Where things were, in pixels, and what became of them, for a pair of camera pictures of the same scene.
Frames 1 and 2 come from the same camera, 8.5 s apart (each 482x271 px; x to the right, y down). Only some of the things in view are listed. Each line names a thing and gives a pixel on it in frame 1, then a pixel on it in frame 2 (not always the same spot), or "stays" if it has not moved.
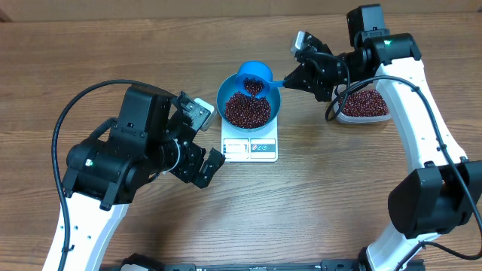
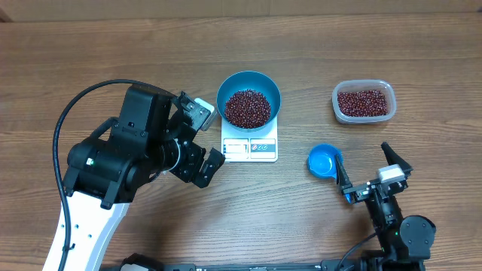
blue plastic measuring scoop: x=254 y=78 -> x=321 y=162
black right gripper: x=312 y=75 -> x=360 y=190
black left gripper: x=189 y=173 stays
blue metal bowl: x=246 y=113 stays
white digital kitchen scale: x=258 y=146 stays
